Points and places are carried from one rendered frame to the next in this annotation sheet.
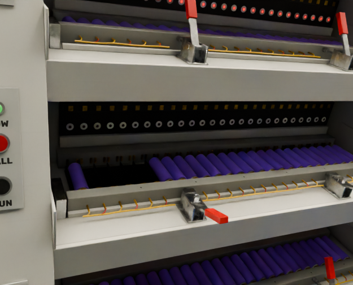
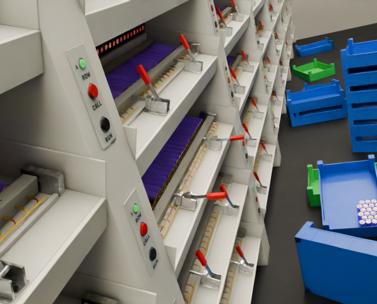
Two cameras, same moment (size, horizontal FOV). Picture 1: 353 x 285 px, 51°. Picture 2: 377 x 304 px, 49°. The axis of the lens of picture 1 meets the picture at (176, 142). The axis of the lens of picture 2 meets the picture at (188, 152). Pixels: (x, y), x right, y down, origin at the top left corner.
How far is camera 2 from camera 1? 52 cm
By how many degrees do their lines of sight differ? 45
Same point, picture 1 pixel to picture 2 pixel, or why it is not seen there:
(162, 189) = (168, 201)
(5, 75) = (128, 184)
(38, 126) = (147, 205)
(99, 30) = not seen: hidden behind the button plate
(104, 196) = not seen: hidden behind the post
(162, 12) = not seen: hidden behind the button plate
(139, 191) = (163, 211)
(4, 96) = (134, 198)
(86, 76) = (145, 157)
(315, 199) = (213, 157)
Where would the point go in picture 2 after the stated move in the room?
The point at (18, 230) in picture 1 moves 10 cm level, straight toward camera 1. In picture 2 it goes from (163, 274) to (227, 272)
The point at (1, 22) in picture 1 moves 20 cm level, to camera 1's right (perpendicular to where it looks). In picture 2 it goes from (116, 151) to (207, 95)
